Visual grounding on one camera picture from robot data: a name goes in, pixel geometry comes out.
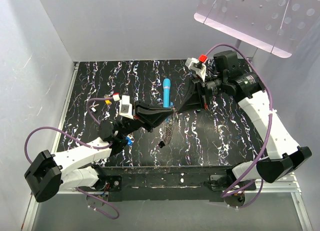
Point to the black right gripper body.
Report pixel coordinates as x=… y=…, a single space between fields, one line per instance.
x=215 y=86

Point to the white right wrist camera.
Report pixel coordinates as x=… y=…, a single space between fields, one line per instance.
x=198 y=65

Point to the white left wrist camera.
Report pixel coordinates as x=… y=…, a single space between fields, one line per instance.
x=125 y=107

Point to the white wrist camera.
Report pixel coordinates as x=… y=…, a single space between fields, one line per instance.
x=125 y=107
x=198 y=65

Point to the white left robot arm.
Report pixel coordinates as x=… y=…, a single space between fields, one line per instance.
x=49 y=173

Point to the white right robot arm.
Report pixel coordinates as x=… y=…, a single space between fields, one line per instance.
x=283 y=153

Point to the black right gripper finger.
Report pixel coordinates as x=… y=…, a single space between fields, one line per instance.
x=191 y=103
x=192 y=89

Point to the key with blue tag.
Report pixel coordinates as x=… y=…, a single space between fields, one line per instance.
x=129 y=141

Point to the aluminium rail frame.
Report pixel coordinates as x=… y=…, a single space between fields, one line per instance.
x=222 y=136

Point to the blue toy microphone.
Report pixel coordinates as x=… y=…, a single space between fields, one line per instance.
x=166 y=92

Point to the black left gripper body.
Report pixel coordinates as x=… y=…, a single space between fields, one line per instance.
x=130 y=125

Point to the lilac music stand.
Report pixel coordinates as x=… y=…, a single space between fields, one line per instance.
x=274 y=26

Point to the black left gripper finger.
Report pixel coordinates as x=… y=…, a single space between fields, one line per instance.
x=146 y=109
x=153 y=118

